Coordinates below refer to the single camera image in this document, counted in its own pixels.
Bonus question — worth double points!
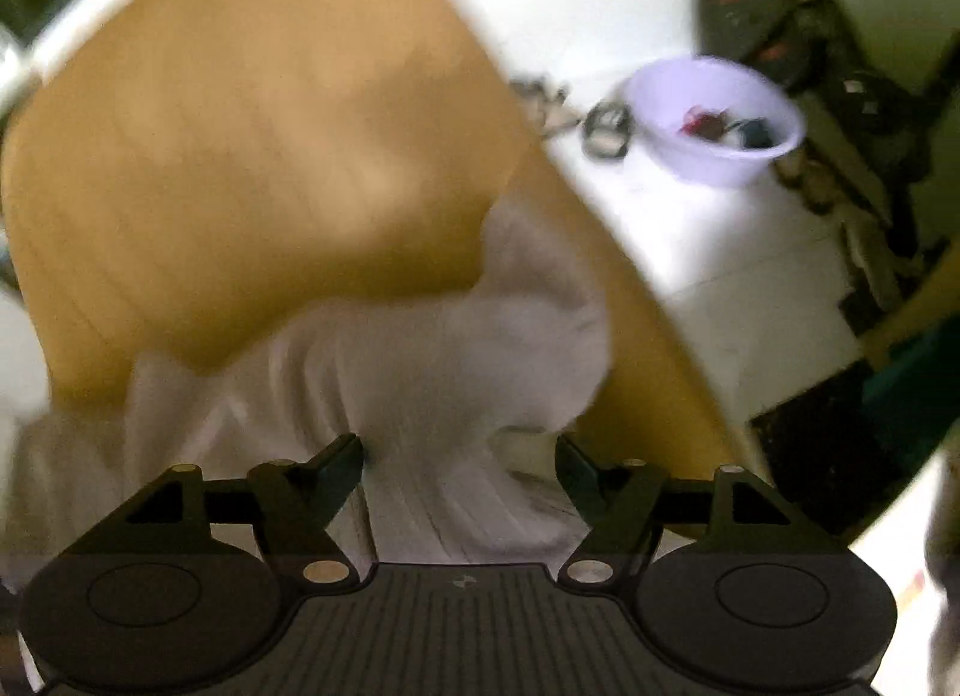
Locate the light purple knit sweater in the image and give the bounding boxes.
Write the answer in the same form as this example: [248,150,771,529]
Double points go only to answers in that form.
[0,197,616,569]

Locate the black buckle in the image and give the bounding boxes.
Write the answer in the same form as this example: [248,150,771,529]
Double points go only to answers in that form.
[581,102,632,161]

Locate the lavender plastic basin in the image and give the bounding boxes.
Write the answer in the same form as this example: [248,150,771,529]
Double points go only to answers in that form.
[621,55,807,188]

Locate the wooden chair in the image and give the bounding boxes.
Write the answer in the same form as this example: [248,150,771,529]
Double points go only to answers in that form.
[0,0,773,562]

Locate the red small item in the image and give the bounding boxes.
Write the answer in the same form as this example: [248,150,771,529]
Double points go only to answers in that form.
[681,105,725,138]

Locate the black mat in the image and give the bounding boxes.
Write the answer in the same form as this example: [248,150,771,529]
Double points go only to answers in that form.
[750,358,912,539]

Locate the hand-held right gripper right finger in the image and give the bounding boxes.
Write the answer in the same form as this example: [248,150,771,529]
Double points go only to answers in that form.
[555,433,797,587]

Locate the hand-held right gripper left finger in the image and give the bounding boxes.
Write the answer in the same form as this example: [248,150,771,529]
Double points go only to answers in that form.
[124,433,366,587]

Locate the green box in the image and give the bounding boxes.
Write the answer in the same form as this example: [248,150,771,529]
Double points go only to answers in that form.
[861,332,960,446]

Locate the dark small item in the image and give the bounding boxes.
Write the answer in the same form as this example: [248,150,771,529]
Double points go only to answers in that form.
[731,118,777,151]

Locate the dark bag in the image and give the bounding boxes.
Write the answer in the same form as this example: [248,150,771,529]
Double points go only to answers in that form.
[696,0,822,86]

